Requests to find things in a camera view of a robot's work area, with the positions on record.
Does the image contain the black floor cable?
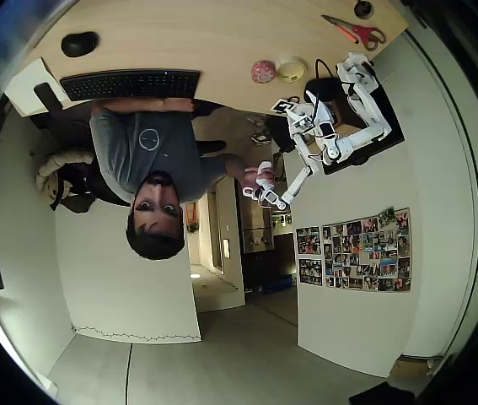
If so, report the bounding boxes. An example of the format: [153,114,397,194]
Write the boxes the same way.
[124,342,134,405]

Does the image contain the person's right forearm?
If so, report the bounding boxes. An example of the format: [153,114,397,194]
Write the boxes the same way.
[223,153,249,181]

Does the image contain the person's right hand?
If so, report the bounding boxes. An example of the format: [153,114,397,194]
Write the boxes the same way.
[240,165,276,192]

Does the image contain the black computer keyboard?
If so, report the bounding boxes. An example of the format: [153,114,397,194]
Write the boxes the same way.
[59,69,202,103]

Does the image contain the stainless steel fridge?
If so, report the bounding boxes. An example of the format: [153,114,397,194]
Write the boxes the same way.
[238,192,276,255]

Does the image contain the beige puffer jacket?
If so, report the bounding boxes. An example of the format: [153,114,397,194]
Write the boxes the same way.
[35,150,97,200]

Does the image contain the red handled scissors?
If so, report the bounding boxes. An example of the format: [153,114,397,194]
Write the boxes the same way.
[320,14,388,51]

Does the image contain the white leader arm with handle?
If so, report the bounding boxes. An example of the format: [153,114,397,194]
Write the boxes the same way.
[242,117,322,211]

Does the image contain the pink patterned ball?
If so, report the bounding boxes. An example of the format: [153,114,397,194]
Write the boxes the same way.
[250,60,276,84]

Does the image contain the blue crate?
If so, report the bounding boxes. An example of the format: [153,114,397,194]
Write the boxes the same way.
[262,274,298,293]

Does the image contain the man in grey t-shirt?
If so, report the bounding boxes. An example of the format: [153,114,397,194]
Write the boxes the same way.
[89,99,232,261]

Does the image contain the person's left forearm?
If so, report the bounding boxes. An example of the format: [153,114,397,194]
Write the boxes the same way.
[99,99,164,116]

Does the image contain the small photo sheet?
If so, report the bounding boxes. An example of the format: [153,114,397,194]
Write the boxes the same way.
[296,226,322,256]
[298,257,324,287]

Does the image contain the black and white marker card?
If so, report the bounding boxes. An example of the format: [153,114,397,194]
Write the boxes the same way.
[269,98,301,116]

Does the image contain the white notebook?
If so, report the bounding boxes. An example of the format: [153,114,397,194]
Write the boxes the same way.
[3,57,59,118]

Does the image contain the person's left hand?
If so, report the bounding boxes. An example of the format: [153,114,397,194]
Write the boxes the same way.
[160,98,196,113]

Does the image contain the black round desk grommet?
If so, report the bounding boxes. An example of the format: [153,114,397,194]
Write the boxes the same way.
[353,0,375,19]

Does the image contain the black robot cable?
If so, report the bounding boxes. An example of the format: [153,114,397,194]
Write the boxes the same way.
[309,57,337,127]

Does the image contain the black computer mouse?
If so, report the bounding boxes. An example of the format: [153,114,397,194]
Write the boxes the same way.
[61,31,100,57]

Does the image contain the large photo collage poster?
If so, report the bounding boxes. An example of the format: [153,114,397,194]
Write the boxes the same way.
[321,206,412,293]

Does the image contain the cream roll of tape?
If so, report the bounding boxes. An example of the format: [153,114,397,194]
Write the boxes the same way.
[275,53,308,84]

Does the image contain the black flat board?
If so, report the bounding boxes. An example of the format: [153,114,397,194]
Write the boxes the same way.
[303,77,406,176]

